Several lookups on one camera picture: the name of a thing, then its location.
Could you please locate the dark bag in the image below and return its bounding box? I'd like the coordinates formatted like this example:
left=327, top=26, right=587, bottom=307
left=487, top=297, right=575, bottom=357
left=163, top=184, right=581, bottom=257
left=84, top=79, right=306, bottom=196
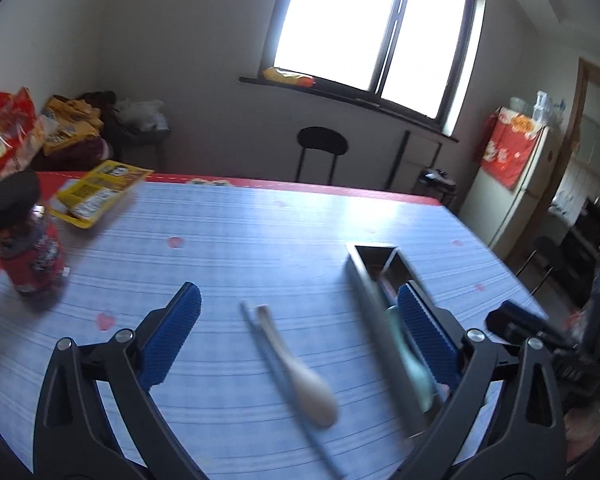
left=32, top=91, right=172, bottom=173

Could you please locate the yellow label snack packet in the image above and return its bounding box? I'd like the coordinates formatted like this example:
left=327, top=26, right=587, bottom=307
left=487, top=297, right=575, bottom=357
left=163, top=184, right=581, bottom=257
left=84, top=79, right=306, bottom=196
left=47, top=160, right=155, bottom=231

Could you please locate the small black side table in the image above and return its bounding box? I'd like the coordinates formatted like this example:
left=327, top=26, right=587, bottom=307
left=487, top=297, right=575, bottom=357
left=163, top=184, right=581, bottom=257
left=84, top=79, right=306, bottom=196
left=419, top=167, right=457, bottom=206

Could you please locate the dark window sill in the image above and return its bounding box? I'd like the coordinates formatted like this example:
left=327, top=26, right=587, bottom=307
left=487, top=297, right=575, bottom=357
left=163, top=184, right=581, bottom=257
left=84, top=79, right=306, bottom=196
left=239, top=76, right=460, bottom=143

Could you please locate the green spoon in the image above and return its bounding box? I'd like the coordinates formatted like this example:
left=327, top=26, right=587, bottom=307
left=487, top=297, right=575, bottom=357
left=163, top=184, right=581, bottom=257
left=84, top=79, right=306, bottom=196
left=384, top=305, right=443, bottom=408

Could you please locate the dark framed window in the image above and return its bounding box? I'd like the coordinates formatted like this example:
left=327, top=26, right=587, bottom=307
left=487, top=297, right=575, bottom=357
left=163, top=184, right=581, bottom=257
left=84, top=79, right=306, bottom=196
left=257, top=0, right=487, bottom=136

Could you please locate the black round stool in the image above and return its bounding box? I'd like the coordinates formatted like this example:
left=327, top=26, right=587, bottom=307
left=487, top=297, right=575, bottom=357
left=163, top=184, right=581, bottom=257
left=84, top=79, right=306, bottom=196
left=296, top=126, right=350, bottom=186

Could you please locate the yellow object on sill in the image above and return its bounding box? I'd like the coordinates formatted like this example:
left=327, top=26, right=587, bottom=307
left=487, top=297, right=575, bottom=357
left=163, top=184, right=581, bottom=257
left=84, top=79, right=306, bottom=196
left=262, top=66, right=315, bottom=88

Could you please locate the red printed cloth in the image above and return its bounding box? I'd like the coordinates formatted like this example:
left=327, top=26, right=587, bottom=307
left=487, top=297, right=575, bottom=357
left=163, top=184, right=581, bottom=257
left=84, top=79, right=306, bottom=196
left=480, top=107, right=548, bottom=190

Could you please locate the black metal frame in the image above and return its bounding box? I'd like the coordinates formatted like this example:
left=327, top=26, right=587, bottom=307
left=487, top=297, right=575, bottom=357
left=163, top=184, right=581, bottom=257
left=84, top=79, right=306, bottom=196
left=385, top=130, right=443, bottom=191

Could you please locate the blue chopstick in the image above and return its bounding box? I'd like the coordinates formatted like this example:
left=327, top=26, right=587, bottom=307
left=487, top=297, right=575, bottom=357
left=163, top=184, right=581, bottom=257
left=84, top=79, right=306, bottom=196
left=239, top=300, right=348, bottom=480

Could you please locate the blue plaid tablecloth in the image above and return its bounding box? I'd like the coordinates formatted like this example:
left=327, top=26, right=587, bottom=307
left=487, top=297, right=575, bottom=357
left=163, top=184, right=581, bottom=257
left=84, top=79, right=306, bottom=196
left=0, top=170, right=546, bottom=480

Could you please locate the metal utensil holder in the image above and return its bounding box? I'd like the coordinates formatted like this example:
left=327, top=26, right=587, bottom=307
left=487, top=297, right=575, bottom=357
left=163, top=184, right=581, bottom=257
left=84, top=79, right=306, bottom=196
left=345, top=242, right=461, bottom=441

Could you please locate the dark chair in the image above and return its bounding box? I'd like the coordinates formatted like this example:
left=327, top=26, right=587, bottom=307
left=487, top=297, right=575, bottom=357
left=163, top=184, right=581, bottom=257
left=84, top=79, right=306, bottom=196
left=515, top=235, right=581, bottom=306

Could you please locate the white plastic bag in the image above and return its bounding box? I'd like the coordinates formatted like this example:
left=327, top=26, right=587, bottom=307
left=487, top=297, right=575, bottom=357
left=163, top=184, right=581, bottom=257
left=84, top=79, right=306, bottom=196
left=115, top=99, right=170, bottom=133

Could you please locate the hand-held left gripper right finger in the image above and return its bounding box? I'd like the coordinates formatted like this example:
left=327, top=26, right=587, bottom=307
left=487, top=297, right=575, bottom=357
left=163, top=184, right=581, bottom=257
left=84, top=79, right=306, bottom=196
left=396, top=280, right=568, bottom=480

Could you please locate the clear plastic bottle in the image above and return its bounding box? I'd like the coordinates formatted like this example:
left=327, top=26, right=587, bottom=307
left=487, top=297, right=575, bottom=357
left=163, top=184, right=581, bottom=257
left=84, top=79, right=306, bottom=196
left=532, top=91, right=551, bottom=123

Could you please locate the yellow snack bag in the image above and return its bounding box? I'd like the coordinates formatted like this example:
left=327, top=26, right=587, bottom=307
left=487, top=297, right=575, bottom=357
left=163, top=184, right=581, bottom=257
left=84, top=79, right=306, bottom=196
left=41, top=95, right=106, bottom=157

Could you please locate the red snack bag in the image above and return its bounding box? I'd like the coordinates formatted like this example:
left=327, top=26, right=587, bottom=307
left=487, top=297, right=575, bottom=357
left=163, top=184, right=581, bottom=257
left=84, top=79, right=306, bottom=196
left=0, top=85, right=46, bottom=186

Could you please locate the wooden door frame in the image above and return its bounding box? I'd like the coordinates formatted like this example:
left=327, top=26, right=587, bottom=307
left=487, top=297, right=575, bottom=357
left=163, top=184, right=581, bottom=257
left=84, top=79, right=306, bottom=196
left=550, top=57, right=600, bottom=211

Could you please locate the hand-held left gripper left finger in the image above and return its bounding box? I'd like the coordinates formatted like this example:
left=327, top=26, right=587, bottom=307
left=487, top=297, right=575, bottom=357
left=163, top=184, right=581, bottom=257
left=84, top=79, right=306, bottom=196
left=32, top=281, right=208, bottom=480

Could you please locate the black-lidded red label jar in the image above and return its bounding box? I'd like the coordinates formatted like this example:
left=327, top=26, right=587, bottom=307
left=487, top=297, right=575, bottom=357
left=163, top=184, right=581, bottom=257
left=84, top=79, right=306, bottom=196
left=0, top=170, right=67, bottom=306

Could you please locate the white refrigerator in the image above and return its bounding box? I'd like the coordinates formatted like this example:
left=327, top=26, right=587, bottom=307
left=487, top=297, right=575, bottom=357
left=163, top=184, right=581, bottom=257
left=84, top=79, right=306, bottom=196
left=457, top=107, right=563, bottom=261

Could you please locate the beige speckled spoon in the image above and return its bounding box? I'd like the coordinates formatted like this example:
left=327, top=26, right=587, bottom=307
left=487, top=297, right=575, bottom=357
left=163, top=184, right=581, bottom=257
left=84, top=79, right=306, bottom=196
left=256, top=304, right=340, bottom=428

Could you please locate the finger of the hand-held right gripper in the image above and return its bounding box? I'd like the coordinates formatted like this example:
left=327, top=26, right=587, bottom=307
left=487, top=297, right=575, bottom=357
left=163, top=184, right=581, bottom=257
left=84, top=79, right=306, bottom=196
left=486, top=300, right=578, bottom=351

